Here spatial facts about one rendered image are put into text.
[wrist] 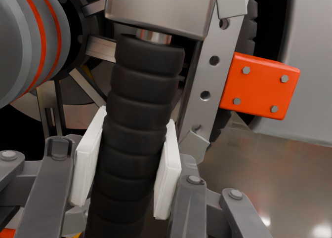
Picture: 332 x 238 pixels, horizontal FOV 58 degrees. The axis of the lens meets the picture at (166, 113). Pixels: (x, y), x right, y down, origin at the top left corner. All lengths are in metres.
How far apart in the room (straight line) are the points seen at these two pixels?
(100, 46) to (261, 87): 0.24
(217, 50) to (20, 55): 0.22
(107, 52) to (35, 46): 0.20
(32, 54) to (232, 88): 0.23
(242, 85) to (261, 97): 0.03
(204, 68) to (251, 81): 0.06
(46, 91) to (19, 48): 0.24
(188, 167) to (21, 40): 0.19
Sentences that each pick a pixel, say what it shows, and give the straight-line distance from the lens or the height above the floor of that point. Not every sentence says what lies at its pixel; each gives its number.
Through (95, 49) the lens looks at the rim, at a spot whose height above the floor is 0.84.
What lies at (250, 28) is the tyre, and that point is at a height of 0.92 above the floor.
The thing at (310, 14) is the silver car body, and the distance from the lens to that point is 0.58.
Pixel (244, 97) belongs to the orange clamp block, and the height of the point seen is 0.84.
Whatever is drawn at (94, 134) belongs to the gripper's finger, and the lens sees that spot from 0.16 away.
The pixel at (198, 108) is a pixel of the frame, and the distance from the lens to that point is 0.38.
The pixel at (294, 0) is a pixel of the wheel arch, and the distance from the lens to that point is 0.57.
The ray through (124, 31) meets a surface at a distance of 0.63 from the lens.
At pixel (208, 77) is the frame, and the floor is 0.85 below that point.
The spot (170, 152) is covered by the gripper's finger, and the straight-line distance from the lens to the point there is 0.15.
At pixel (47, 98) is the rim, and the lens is 0.51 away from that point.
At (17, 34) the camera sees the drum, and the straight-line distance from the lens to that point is 0.28.
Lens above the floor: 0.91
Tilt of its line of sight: 17 degrees down
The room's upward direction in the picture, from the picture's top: 13 degrees clockwise
